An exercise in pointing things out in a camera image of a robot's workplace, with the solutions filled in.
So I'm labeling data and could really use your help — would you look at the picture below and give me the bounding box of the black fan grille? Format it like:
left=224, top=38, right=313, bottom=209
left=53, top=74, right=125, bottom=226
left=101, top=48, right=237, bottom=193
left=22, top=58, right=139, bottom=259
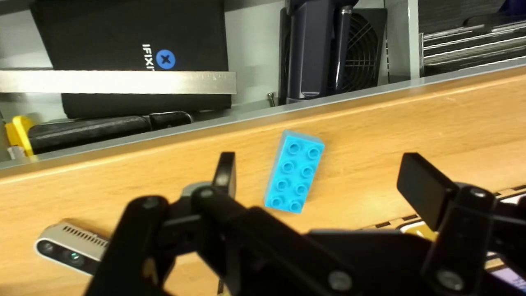
left=336, top=7, right=388, bottom=93

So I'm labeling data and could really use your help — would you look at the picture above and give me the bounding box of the purple booklet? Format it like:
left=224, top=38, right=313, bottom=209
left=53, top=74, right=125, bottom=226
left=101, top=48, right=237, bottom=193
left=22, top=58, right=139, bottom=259
left=490, top=265, right=526, bottom=295

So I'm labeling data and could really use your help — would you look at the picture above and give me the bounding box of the blue toy building brick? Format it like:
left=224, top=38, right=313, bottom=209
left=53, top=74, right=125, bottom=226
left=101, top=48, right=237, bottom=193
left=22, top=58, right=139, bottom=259
left=264, top=130, right=328, bottom=216

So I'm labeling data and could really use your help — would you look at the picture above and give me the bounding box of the dark upright device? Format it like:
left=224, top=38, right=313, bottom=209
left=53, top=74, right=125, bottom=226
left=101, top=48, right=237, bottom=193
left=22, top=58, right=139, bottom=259
left=280, top=0, right=354, bottom=106

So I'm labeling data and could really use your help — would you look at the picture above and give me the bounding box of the black cylindrical tool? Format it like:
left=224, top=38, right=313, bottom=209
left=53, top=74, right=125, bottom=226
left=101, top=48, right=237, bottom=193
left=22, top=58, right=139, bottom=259
left=28, top=111, right=194, bottom=155

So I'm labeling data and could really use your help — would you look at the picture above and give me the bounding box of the grey metal table leg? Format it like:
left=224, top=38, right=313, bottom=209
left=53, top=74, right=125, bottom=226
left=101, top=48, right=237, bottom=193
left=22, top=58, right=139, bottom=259
left=384, top=0, right=423, bottom=83

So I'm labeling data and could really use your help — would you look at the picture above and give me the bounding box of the silver depth camera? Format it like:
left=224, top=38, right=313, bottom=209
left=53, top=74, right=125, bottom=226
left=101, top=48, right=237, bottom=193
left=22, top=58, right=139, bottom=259
left=35, top=219, right=112, bottom=277

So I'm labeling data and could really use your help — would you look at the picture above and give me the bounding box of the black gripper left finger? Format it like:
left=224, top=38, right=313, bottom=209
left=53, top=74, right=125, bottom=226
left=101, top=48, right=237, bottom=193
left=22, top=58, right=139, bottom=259
left=88, top=150, right=359, bottom=296

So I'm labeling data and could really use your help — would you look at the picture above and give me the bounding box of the small yellow object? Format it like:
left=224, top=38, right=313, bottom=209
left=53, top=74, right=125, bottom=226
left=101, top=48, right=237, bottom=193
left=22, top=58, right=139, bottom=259
left=4, top=114, right=37, bottom=162

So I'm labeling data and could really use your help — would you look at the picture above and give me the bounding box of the black box with blue circle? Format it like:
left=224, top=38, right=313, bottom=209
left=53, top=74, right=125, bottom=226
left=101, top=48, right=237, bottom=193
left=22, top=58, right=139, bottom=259
left=30, top=0, right=234, bottom=120

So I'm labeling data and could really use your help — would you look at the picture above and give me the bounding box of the dark slatted rack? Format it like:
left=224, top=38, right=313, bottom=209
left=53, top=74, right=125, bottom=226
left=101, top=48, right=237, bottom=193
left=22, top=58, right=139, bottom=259
left=420, top=9, right=526, bottom=78

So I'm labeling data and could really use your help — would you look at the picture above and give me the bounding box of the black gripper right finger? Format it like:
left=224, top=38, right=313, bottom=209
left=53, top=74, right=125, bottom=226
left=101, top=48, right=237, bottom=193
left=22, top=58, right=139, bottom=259
left=395, top=152, right=526, bottom=296

